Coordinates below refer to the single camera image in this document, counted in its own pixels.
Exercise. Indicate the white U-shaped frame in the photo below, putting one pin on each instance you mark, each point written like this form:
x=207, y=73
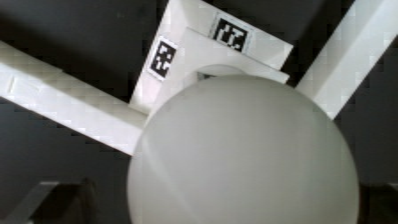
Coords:
x=77, y=105

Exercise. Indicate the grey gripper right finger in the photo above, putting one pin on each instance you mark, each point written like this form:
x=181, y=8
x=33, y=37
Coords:
x=380, y=204

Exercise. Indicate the white lamp bulb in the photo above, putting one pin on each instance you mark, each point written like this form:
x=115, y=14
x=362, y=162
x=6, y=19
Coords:
x=243, y=160

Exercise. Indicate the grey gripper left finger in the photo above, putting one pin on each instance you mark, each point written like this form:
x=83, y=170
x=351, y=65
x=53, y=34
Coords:
x=60, y=203

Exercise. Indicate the white lamp base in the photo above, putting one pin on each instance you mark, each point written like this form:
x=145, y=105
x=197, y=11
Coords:
x=209, y=43

